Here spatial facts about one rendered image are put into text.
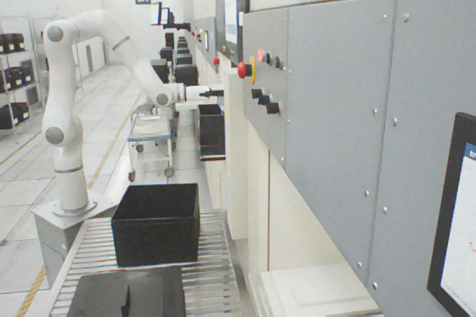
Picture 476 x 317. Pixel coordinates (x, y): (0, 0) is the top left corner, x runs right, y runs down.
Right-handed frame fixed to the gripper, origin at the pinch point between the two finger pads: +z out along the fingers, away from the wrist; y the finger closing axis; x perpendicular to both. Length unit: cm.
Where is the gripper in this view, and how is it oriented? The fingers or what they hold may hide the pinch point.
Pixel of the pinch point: (221, 91)
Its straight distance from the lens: 161.0
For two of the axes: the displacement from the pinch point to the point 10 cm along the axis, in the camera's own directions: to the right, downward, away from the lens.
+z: 9.9, -0.6, 1.3
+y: 1.4, 2.9, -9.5
